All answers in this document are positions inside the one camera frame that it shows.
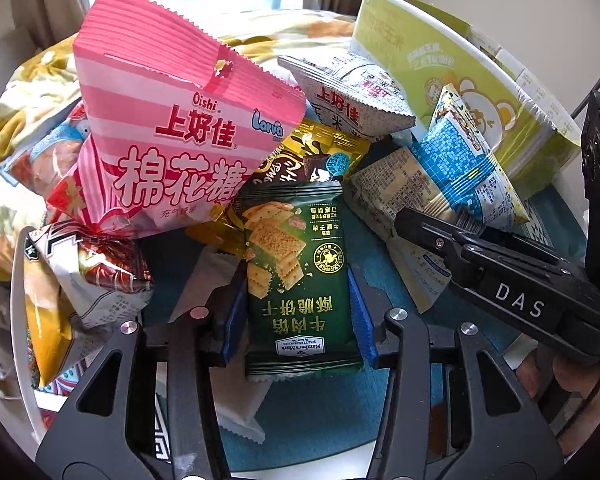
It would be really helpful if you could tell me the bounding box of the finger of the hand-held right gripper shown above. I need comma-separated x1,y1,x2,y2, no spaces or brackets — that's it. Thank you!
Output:
394,206,486,267

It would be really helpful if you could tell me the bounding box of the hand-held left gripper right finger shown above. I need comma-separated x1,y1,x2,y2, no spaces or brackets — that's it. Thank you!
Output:
347,267,566,480

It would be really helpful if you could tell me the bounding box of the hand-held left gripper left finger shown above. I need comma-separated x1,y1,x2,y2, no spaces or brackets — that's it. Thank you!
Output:
35,260,248,480

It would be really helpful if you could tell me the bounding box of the round blue patterned tray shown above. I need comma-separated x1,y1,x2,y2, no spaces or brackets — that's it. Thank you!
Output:
10,180,588,480

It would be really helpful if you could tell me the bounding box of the beige snack packet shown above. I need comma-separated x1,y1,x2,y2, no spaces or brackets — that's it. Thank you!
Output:
342,147,461,313

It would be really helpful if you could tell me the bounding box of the dark green cracker packet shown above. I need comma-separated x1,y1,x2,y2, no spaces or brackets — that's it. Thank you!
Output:
242,180,366,386

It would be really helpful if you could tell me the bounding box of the grey white snack bag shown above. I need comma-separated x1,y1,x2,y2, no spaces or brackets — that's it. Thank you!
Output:
277,52,417,143

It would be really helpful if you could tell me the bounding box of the pink striped marshmallow bag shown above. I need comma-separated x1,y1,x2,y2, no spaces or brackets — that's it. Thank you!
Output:
47,0,308,241

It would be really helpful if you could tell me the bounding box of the person's right hand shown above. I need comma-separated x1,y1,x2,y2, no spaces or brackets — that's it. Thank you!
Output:
520,342,600,441

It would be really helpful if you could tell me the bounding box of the plain white packet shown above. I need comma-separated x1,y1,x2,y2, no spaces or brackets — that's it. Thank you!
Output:
167,247,268,443

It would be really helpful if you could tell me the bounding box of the blue white snack bag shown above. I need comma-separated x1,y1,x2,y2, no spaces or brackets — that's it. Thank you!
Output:
412,85,531,236

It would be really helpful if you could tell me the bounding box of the silver red snack bag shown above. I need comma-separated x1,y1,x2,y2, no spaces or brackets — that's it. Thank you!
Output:
25,220,154,353

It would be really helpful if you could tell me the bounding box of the gold chocolate snack packet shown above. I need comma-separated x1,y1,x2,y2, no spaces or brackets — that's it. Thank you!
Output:
185,117,371,261

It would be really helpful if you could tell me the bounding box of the yellow snack packet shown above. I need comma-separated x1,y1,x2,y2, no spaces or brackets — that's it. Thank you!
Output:
22,260,81,388

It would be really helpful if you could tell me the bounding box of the red orange snack bag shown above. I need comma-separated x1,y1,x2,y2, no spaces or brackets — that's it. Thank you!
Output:
0,100,93,206

